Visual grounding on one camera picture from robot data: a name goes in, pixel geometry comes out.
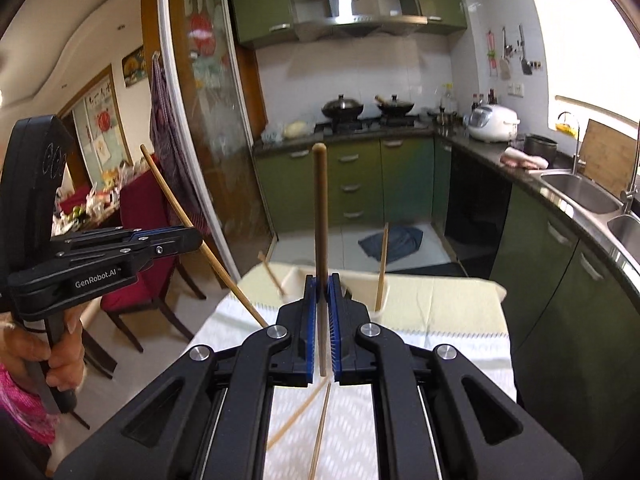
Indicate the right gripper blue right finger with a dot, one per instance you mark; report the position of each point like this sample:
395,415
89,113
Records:
335,305

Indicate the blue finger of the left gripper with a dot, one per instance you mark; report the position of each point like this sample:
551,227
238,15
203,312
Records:
165,247
165,231

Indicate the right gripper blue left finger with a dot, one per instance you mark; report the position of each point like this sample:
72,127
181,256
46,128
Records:
310,303

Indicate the brown wooden chopstick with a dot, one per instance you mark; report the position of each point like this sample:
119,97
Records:
265,263

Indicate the dark wooden chopstick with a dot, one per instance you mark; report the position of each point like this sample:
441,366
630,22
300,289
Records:
381,272

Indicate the olive brown chopstick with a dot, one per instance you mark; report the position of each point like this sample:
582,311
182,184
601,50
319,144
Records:
321,250

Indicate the thin brown chopstick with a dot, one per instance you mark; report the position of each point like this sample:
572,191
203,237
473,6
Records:
319,435

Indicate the hanging kitchen utensils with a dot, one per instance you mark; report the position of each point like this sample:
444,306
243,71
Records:
503,56

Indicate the person left hand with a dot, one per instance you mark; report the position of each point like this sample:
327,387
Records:
65,360

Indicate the blue floor rag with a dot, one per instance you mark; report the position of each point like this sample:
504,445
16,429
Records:
402,242

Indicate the purple checked apron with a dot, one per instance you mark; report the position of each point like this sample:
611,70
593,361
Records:
165,139

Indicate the sliding glass door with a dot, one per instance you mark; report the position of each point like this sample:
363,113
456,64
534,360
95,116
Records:
213,129

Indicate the patterned tablecloth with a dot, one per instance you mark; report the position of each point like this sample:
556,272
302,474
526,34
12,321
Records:
424,311

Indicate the black gas stove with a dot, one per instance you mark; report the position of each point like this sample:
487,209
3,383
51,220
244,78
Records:
364,125

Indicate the black wok with lid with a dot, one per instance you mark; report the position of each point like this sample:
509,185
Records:
342,109

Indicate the small steel pot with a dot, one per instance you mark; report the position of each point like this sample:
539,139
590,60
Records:
443,118

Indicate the pink cloth on counter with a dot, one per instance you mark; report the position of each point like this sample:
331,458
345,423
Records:
517,159

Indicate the white rice cooker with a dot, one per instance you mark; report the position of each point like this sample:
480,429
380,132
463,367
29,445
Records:
493,123

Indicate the green lower cabinets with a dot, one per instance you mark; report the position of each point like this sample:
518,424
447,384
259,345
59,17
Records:
572,297

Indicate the black pot on counter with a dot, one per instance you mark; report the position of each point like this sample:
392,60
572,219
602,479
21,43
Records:
540,146

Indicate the small steel faucet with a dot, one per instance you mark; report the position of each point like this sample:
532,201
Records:
565,123

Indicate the steel range hood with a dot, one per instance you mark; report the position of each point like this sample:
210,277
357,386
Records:
323,19

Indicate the steel double sink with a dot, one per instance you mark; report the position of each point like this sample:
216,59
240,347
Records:
597,205

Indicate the wooden cutting board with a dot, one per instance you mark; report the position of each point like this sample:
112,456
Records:
608,155

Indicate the tall steel faucet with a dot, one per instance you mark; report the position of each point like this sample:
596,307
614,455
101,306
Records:
628,193

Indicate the black pan with handle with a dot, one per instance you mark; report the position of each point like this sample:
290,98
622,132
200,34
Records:
393,107

